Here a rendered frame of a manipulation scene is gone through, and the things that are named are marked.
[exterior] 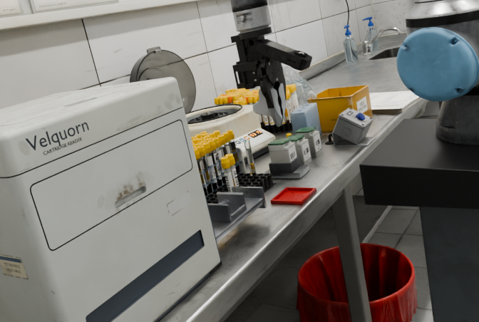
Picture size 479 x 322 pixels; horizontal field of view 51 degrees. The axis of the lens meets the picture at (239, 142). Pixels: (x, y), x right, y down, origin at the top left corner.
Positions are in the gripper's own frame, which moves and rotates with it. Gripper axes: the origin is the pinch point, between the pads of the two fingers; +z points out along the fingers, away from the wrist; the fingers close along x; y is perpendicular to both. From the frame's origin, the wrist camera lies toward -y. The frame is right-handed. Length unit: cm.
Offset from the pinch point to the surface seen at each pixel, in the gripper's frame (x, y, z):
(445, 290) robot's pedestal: 6.2, -30.7, 34.7
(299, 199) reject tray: 14.0, -7.7, 12.6
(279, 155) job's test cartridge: 2.0, 1.2, 7.4
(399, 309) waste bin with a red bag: -22, -12, 61
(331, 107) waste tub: -32.6, 1.3, 5.5
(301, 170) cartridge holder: 1.1, -3.1, 11.4
